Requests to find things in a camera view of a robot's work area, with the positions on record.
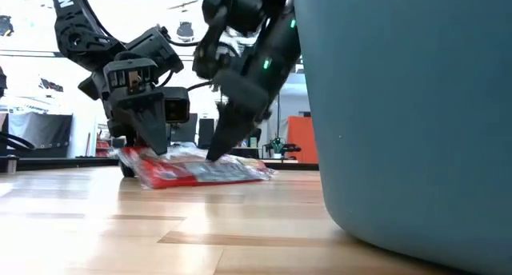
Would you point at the tall black panel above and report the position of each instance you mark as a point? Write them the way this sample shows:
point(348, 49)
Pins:
point(206, 133)

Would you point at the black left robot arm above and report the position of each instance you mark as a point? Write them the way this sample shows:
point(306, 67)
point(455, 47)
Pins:
point(76, 35)

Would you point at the orange cabinet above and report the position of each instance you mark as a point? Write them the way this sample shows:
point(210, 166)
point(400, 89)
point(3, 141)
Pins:
point(302, 141)

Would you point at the grey covered bench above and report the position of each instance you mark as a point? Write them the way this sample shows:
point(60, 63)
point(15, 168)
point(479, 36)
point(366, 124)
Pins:
point(40, 133)

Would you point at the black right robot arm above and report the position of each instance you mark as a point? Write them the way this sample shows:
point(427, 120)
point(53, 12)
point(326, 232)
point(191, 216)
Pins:
point(248, 7)

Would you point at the black monitor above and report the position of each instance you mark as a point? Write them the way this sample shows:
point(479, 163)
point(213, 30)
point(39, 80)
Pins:
point(186, 131)

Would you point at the black ceiling dome camera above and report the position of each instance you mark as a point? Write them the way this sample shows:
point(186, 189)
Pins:
point(185, 31)

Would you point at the teal plastic basket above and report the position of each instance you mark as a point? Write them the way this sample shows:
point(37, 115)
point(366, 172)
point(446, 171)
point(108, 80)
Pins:
point(400, 127)

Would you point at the red storage bin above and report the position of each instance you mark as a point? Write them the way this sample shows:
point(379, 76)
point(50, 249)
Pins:
point(102, 149)

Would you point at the red popcorn bag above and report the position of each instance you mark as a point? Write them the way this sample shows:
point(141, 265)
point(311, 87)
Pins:
point(180, 175)

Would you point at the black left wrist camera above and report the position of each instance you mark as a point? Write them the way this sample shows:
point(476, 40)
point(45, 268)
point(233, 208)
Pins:
point(176, 105)

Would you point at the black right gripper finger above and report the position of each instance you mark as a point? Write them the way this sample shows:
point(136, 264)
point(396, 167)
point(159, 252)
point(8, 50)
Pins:
point(232, 131)

